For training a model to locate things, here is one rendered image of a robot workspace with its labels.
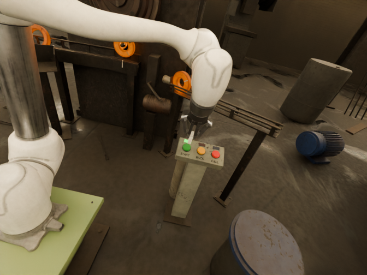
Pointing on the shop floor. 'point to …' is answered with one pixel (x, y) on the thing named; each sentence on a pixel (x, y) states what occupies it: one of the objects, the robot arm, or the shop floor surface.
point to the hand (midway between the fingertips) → (190, 137)
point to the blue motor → (319, 145)
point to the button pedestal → (190, 180)
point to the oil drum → (314, 90)
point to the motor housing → (154, 105)
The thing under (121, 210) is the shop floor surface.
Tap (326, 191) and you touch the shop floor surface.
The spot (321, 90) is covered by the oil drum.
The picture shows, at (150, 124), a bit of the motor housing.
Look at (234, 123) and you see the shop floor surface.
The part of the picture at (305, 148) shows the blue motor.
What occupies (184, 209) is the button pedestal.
